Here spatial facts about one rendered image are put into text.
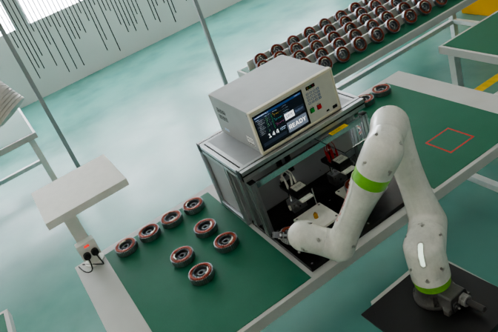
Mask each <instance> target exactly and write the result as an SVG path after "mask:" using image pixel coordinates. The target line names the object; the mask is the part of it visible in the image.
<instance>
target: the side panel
mask: <svg viewBox="0 0 498 332"><path fill-rule="evenodd" d="M200 154H201V156H202V159H203V161H204V163H205V167H206V168H207V171H208V173H209V175H210V178H211V180H212V183H213V185H214V187H215V189H216V192H217V194H218V196H219V199H220V202H221V203H222V204H223V205H224V206H225V207H226V208H227V209H229V210H230V211H231V212H232V213H234V214H235V215H236V216H238V217H239V218H240V219H241V220H242V221H243V222H244V223H246V224H247V225H250V224H252V221H253V220H252V221H251V222H249V221H248V218H247V215H246V213H245V210H244V208H243V206H242V203H241V200H240V198H239V195H238V193H237V191H236V188H235V185H234V183H233V180H232V178H231V176H230V173H229V172H228V171H226V170H225V169H224V168H223V167H221V166H220V165H218V164H217V163H215V162H214V161H213V160H211V159H209V158H208V157H206V155H204V154H203V153H201V152H200Z"/></svg>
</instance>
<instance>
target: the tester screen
mask: <svg viewBox="0 0 498 332"><path fill-rule="evenodd" d="M301 104H303V105H304V103H303V101H302V96H301V93H300V92H299V93H297V94H296V95H294V96H291V97H290V98H289V99H287V100H285V101H283V102H282V103H280V104H278V105H277V106H275V107H273V108H271V109H270V110H268V111H266V112H264V113H263V114H261V115H259V116H257V117H256V118H254V119H253V120H254V122H255V125H256V128H257V130H258V133H259V136H260V139H261V141H262V145H263V147H264V149H266V148H268V147H270V146H271V145H273V144H275V143H276V142H278V141H279V140H281V139H283V138H285V137H286V136H288V135H290V134H291V133H292V132H294V131H296V130H298V129H299V128H301V127H303V126H304V125H306V124H307V123H309V120H308V122H307V123H306V124H304V125H303V126H301V127H299V128H297V129H295V130H294V131H292V132H291V133H289V130H288V126H287V124H286V123H288V122H289V121H291V120H293V119H295V118H296V117H297V116H300V115H301V114H303V113H304V112H306V110H305V109H304V110H303V111H302V112H300V113H298V114H296V115H295V116H293V117H291V118H289V119H288V120H286V121H285V116H284V115H285V114H286V113H288V112H289V111H291V110H292V109H294V108H296V107H298V106H300V105H301ZM304 107H305V106H304ZM277 128H279V130H280V133H278V134H276V135H275V136H273V137H272V138H270V139H269V138H268V134H269V133H271V132H272V131H274V130H275V129H277ZM285 131H287V134H286V135H284V136H283V137H281V138H279V139H277V140H276V141H275V142H272V143H271V144H269V145H268V146H266V147H265V146H264V143H266V142H268V141H270V140H271V139H273V138H275V137H276V136H278V135H279V134H281V133H283V132H285Z"/></svg>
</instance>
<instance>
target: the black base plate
mask: <svg viewBox="0 0 498 332"><path fill-rule="evenodd" d="M353 171H354V170H352V171H351V172H350V173H348V174H347V177H348V178H347V179H346V180H344V181H343V182H341V183H339V184H338V185H337V186H335V185H332V184H331V183H330V182H329V181H328V176H327V173H328V172H330V170H329V171H328V172H327V173H325V174H323V175H321V176H320V177H319V178H317V179H315V180H314V181H312V182H311V183H310V184H308V188H309V189H310V190H311V188H313V191H314V194H315V197H316V200H317V204H318V203H319V202H320V203H321V204H323V205H324V206H326V207H327V208H330V209H331V210H332V211H334V212H336V213H338V214H339V212H340V210H341V208H342V205H343V202H344V200H345V199H343V198H342V197H341V196H338V195H337V194H336V193H335V192H336V191H337V190H338V189H340V188H341V187H343V186H344V184H345V182H346V181H347V180H349V178H350V177H351V174H352V172H353ZM311 193H312V190H311ZM287 199H289V197H288V198H286V199H285V200H283V201H282V202H280V203H279V204H277V205H276V206H274V207H272V208H271V209H270V210H268V211H267V213H268V216H269V219H270V222H271V224H272V226H273V230H274V231H275V232H277V230H279V231H280V230H281V229H283V228H285V227H288V226H291V225H292V224H293V223H294V221H293V220H294V219H295V218H296V217H298V216H300V215H301V214H303V213H304V212H305V211H307V210H309V209H310V208H312V207H313V206H314V205H316V203H315V200H314V197H311V198H310V199H309V200H307V204H308V205H306V206H305V207H303V208H302V209H301V210H299V211H297V212H296V213H294V212H293V211H290V210H289V208H288V205H287V202H286V200H287ZM404 206H405V205H404V202H403V199H402V195H401V193H400V190H399V187H398V184H397V182H396V179H395V177H394V176H393V178H392V180H391V181H390V183H389V184H388V188H387V190H386V191H385V192H384V193H383V195H382V196H381V198H380V199H379V201H378V202H377V203H376V206H375V207H374V209H373V210H372V212H371V214H370V216H369V217H368V220H367V222H366V223H365V226H364V228H363V229H362V232H361V235H360V237H359V239H360V238H361V237H362V236H364V235H365V234H366V233H368V232H369V231H370V230H372V229H374V228H375V227H376V226H377V225H379V224H380V223H382V222H384V221H385V220H386V219H387V218H388V217H390V216H392V215H393V214H394V213H396V212H397V211H398V210H400V209H401V208H403V207H404ZM252 223H253V224H254V222H253V221H252ZM254 225H255V224H254ZM255 226H256V225H255ZM256 227H257V226H256ZM257 228H258V229H260V230H261V231H262V232H263V233H264V234H266V232H265V229H264V227H263V225H260V226H259V227H257ZM266 235H267V234H266ZM272 235H273V234H271V236H269V235H267V236H268V237H270V238H271V239H272V240H273V241H275V243H277V244H278V245H279V246H280V247H282V248H283V249H284V250H286V251H287V252H288V253H289V254H290V255H291V256H293V257H294V258H295V259H297V260H298V261H299V262H301V263H302V264H303V265H304V266H305V267H306V268H308V269H309V270H310V271H312V272H314V271H315V270H316V269H317V268H319V267H321V266H322V265H323V264H325V263H326V262H327V261H329V259H328V258H325V257H323V256H319V255H316V254H312V253H306V252H301V251H300V253H298V251H297V250H296V249H294V248H293V247H292V246H291V245H287V244H285V243H284V242H282V241H281V239H277V238H272Z"/></svg>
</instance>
